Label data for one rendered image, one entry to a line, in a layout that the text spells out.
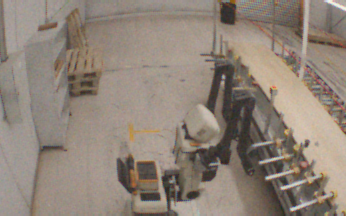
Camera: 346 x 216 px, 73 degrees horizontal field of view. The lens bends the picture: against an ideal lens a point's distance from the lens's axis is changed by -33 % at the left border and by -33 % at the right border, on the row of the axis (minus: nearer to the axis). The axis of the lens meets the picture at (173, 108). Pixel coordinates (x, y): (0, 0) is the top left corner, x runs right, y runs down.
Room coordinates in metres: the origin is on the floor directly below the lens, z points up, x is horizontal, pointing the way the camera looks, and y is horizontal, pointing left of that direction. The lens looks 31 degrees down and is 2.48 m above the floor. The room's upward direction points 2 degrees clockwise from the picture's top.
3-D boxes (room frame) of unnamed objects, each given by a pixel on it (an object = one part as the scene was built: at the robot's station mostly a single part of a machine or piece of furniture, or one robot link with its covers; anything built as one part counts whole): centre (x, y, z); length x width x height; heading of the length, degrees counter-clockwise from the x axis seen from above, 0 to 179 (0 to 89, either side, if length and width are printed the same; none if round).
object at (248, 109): (1.58, -0.43, 1.40); 0.11 x 0.06 x 0.43; 8
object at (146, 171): (1.71, 0.17, 0.87); 0.23 x 0.15 x 0.11; 9
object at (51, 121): (3.31, 1.65, 0.78); 0.90 x 0.45 x 1.55; 10
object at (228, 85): (2.01, -0.37, 1.40); 0.11 x 0.06 x 0.43; 8
